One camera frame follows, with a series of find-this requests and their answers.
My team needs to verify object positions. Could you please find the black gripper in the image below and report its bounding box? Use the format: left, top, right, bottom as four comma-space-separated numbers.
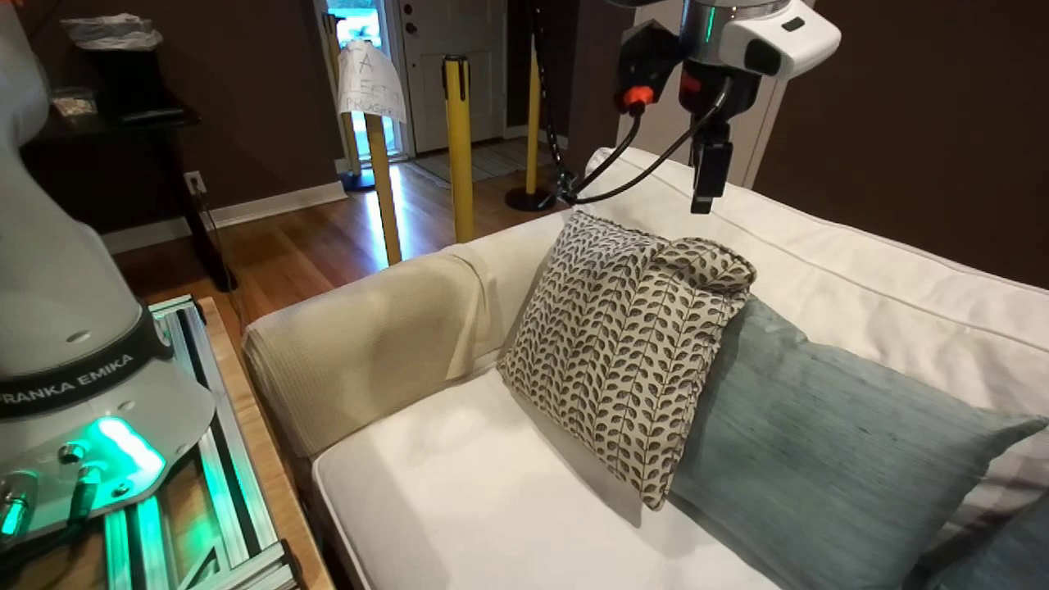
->
678, 60, 762, 216

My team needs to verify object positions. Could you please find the leaf pattern pillow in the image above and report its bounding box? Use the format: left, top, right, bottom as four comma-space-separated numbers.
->
494, 208, 761, 515

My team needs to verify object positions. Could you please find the large teal silk pillow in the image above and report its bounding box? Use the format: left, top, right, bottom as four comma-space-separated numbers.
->
666, 295, 1049, 590

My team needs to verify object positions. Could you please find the white sofa back cushion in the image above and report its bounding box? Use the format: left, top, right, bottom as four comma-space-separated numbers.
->
568, 145, 1049, 529

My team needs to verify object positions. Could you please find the white sofa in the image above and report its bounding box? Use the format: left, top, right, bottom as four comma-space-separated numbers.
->
239, 145, 1049, 590

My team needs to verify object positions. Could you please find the white sofa seat cushion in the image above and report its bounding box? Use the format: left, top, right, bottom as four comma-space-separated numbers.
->
308, 363, 783, 590

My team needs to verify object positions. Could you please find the grey door mat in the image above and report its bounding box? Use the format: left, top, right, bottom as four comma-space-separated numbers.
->
408, 133, 569, 190

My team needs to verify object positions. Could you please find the white entrance door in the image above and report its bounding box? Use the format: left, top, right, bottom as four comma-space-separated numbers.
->
393, 0, 516, 157

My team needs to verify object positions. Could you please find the white paper sign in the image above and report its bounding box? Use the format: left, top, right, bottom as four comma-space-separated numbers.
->
331, 35, 408, 126

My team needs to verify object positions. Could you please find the small teal silk pillow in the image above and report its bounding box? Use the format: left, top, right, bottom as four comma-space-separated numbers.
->
922, 489, 1049, 590

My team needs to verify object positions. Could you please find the black side table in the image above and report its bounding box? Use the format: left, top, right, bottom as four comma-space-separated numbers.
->
12, 43, 239, 295

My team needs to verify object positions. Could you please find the white crumpled cloth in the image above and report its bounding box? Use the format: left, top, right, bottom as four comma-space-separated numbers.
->
60, 9, 168, 57

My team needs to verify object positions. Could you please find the small white cloth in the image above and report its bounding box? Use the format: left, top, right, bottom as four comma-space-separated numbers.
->
46, 93, 104, 123

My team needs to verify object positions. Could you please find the yellow post with black base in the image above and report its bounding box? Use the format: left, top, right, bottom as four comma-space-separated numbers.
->
501, 31, 562, 216

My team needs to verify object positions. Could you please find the yellow post with blue base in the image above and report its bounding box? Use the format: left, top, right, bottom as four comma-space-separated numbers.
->
317, 9, 380, 197

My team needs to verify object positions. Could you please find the aluminium mounting frame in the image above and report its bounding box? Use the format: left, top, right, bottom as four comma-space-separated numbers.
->
0, 293, 308, 590

